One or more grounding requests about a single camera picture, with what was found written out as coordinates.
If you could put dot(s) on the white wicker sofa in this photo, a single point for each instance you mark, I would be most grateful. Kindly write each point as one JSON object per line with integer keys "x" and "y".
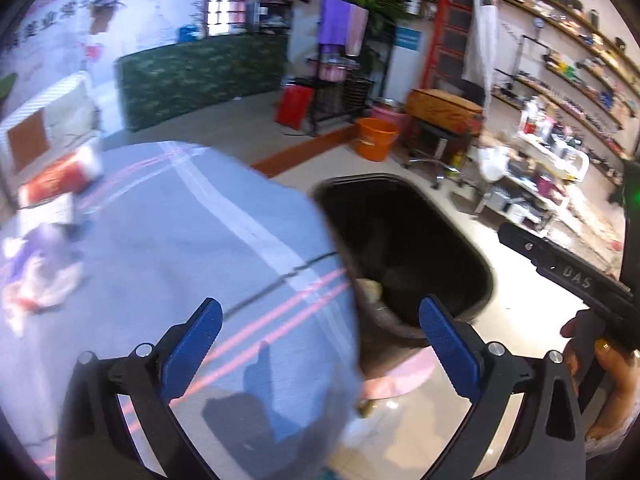
{"x": 75, "y": 90}

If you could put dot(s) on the green patterned counter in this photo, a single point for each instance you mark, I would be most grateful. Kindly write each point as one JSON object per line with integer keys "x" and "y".
{"x": 200, "y": 80}

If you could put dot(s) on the beige plastic bag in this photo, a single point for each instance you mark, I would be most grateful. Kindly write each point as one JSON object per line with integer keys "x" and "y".
{"x": 371, "y": 291}

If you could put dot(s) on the wall shelves with small bottles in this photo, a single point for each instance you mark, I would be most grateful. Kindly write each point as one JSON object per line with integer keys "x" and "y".
{"x": 575, "y": 70}

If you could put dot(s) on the white hanging banner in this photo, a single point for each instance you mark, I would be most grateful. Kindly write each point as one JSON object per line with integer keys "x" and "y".
{"x": 482, "y": 30}

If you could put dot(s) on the blue bag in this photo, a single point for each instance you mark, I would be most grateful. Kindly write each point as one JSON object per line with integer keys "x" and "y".
{"x": 188, "y": 34}

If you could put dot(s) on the orange bucket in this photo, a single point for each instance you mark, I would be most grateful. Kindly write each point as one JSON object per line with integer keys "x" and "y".
{"x": 376, "y": 142}

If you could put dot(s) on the purple towel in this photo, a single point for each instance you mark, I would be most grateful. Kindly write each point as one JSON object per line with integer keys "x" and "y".
{"x": 334, "y": 20}

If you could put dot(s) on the black metal rack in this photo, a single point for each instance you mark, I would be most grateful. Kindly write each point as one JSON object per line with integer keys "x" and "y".
{"x": 355, "y": 95}

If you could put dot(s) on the red bag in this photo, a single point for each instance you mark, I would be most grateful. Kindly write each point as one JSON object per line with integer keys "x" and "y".
{"x": 295, "y": 105}

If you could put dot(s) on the orange cushion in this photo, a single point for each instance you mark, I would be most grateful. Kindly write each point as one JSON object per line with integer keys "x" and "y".
{"x": 27, "y": 140}

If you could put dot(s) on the pink basin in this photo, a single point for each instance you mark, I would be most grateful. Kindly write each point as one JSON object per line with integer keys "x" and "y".
{"x": 395, "y": 112}

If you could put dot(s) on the person's right hand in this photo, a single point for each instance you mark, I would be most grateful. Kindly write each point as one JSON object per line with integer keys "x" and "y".
{"x": 625, "y": 395}

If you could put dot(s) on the black trash bin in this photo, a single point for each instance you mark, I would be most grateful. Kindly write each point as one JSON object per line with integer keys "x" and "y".
{"x": 400, "y": 240}

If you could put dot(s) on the large wall poster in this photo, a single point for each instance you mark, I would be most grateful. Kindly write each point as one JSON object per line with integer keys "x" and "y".
{"x": 60, "y": 25}

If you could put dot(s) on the pink towel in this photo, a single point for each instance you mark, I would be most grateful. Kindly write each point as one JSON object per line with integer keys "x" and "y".
{"x": 356, "y": 30}

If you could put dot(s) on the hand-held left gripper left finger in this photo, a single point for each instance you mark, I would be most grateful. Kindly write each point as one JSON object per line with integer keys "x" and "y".
{"x": 192, "y": 352}

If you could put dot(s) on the pink round mat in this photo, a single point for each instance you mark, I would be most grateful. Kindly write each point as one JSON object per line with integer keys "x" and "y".
{"x": 400, "y": 380}

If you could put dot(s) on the black box on counter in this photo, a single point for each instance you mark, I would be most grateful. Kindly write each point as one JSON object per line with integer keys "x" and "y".
{"x": 274, "y": 19}

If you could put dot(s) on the white plastic bag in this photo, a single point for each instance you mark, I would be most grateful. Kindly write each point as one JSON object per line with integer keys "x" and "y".
{"x": 40, "y": 285}
{"x": 492, "y": 165}

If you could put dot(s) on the white paper packet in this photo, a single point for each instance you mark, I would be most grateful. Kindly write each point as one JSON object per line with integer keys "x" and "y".
{"x": 47, "y": 212}

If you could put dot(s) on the striped blue bed sheet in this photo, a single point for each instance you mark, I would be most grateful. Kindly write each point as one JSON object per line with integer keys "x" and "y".
{"x": 175, "y": 260}

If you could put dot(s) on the brown cushioned stool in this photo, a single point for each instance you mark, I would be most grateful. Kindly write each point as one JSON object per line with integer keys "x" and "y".
{"x": 445, "y": 107}

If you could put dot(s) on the white cushion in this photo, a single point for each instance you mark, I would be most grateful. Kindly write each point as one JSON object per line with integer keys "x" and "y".
{"x": 70, "y": 117}

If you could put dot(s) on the purple packet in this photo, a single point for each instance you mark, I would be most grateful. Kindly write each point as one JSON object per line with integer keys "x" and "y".
{"x": 55, "y": 240}

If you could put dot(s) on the blue wall sign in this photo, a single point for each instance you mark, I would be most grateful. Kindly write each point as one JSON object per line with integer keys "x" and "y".
{"x": 408, "y": 39}

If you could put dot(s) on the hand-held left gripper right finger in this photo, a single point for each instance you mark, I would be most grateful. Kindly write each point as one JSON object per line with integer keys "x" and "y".
{"x": 447, "y": 352}

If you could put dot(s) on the white cart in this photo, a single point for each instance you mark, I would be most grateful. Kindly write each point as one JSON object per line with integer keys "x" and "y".
{"x": 540, "y": 170}

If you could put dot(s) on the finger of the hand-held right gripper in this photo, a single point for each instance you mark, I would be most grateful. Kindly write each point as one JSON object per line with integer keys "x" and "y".
{"x": 522, "y": 245}

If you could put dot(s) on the red ladder shelf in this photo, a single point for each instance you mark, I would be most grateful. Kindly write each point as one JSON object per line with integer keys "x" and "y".
{"x": 450, "y": 30}

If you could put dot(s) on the tall banana plant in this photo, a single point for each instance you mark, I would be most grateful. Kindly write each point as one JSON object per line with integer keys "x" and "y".
{"x": 7, "y": 90}

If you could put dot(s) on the white plastic bag on cart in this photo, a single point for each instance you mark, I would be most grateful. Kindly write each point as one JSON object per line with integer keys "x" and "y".
{"x": 492, "y": 165}

